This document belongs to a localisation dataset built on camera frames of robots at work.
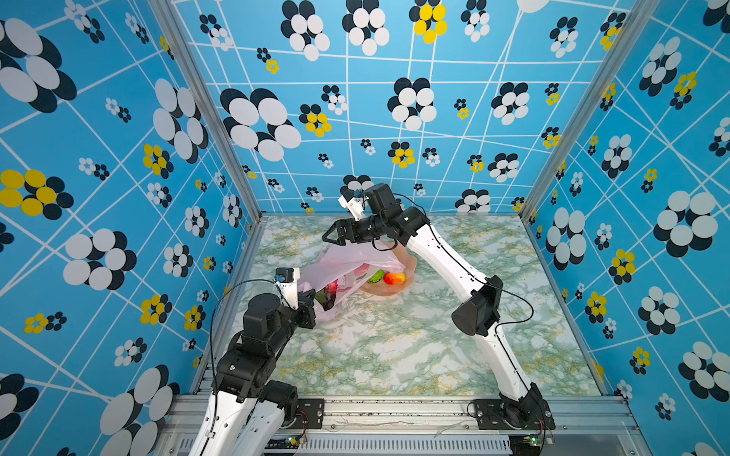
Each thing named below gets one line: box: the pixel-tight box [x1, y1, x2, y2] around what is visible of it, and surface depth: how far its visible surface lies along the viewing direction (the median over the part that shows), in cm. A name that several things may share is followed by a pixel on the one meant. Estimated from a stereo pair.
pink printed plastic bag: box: [298, 242, 406, 323], surface depth 84 cm
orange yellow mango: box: [383, 271, 406, 285], surface depth 98 cm
